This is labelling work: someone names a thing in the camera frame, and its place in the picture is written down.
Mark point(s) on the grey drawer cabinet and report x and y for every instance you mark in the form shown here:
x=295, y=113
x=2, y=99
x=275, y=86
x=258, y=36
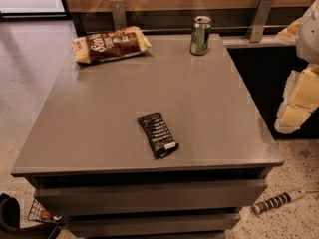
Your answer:
x=87, y=134

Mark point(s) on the black rxbar chocolate bar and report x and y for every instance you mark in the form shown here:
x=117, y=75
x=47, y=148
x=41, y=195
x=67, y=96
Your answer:
x=159, y=136

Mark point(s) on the metal wall bracket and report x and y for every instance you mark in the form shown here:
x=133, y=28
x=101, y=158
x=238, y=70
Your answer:
x=118, y=14
x=256, y=29

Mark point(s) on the grey drawer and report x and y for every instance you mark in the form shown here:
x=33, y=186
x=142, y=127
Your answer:
x=154, y=226
x=150, y=197

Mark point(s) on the black object on floor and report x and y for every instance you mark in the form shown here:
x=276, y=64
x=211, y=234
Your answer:
x=10, y=223

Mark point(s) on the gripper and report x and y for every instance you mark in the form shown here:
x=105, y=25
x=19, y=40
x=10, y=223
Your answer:
x=309, y=34

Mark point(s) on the wire basket on floor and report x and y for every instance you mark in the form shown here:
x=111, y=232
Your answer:
x=38, y=213

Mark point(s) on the upper grey drawer front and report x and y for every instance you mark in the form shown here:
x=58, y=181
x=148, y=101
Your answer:
x=150, y=197

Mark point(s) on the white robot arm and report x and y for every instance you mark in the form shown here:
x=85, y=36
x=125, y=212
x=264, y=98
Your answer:
x=307, y=40

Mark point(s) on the left metal wall bracket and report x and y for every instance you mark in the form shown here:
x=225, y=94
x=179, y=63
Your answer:
x=118, y=14

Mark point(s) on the striped tool on floor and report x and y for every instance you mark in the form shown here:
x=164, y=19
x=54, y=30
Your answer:
x=277, y=201

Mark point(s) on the green soda can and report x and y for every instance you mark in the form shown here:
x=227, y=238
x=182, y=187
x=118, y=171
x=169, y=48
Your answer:
x=200, y=35

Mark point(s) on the lower grey drawer front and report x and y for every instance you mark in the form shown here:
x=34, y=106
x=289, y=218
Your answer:
x=154, y=226

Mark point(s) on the right metal wall bracket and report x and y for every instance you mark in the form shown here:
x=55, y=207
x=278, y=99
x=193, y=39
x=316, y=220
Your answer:
x=256, y=29

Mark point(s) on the brown chip bag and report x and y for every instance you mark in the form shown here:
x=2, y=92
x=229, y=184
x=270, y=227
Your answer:
x=98, y=48

